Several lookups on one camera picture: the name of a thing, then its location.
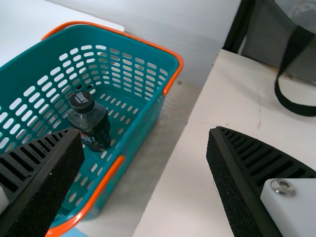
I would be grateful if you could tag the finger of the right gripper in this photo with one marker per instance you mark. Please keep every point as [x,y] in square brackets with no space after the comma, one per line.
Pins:
[247,177]

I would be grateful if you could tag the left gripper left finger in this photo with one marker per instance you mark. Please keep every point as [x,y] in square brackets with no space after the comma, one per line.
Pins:
[44,177]

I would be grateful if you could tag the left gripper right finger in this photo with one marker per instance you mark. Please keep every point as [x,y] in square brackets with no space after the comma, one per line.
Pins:
[247,177]

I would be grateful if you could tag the dark coffee bottle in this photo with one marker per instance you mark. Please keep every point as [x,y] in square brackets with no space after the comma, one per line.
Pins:
[97,121]

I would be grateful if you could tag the teal shopping basket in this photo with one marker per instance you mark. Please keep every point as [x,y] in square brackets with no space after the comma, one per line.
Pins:
[138,81]

